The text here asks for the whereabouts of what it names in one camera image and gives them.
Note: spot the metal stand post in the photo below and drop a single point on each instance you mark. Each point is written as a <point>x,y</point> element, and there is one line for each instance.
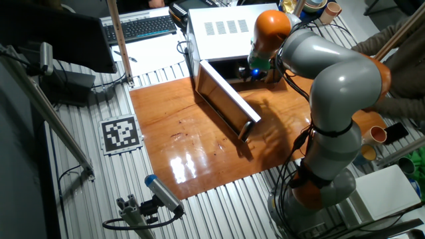
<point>299,7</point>

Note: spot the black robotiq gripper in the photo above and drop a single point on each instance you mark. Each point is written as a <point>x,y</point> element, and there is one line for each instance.
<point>255,73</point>

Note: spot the white box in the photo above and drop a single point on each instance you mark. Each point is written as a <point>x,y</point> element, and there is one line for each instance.
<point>385,194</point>

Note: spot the upright wooden post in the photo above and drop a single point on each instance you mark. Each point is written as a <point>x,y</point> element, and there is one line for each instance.
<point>119,40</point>

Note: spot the green cup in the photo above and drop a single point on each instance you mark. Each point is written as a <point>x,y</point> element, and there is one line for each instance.
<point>406,166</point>

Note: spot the pale green bowl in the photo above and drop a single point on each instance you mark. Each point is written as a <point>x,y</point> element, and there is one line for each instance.
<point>313,6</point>

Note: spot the silver camera with blue end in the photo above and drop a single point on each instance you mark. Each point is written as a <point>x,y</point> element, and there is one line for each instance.
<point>164,194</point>

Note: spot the short aluminium frame beam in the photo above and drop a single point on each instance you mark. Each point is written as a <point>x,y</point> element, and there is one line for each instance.
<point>401,151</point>

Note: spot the black and orange teach pendant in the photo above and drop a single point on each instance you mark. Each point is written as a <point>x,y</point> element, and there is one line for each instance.
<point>186,8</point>

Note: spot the slanted wooden bar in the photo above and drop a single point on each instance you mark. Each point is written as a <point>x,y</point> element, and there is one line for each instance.
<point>400,33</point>

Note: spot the black computer monitor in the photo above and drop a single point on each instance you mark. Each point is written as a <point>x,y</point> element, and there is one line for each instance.
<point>56,36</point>

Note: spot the black flat box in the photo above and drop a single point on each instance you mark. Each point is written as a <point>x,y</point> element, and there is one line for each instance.
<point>68,88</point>

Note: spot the pink cup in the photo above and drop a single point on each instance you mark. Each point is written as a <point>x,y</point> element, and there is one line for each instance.
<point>330,12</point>

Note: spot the long aluminium frame beam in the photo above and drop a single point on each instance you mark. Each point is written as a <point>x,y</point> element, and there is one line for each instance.
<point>43,106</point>

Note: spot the silver microwave oven body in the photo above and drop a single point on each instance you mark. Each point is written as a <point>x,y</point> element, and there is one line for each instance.
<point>225,36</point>

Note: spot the black and white marker plate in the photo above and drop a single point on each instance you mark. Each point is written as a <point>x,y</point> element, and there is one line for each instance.
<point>120,133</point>

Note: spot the black smartphone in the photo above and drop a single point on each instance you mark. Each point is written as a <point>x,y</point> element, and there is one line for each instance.
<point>396,133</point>

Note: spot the person in grey jacket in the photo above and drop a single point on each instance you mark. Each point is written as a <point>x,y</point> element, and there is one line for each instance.
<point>408,76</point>

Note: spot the black pen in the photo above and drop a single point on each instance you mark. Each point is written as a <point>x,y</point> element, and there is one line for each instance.
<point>125,55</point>

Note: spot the grey aluminium camera bracket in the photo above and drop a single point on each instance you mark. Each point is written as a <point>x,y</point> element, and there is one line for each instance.
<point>133,215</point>

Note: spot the cream cup with orange inside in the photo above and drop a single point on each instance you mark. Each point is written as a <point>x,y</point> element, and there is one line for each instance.
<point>376,134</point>

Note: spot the yellow crinkled bag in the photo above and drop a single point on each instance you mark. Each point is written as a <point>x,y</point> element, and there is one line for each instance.
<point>286,6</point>

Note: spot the white paper sheets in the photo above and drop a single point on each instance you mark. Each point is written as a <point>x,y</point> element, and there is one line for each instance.
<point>149,53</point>

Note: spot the blue cup with yellow inside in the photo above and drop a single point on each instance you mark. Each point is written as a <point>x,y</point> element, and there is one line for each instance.
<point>367,153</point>

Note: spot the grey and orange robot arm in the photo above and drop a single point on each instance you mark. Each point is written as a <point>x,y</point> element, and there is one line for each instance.
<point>345,86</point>

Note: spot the grey webcam on beam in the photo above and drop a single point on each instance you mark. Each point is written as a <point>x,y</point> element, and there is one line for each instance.
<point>46,58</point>

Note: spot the black computer keyboard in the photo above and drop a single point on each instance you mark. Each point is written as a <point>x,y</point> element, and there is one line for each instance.
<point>139,28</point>

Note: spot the green cloth object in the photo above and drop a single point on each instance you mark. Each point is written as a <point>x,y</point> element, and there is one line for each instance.
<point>419,159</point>

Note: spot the bare person hand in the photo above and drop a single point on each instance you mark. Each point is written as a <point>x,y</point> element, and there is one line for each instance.
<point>156,2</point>

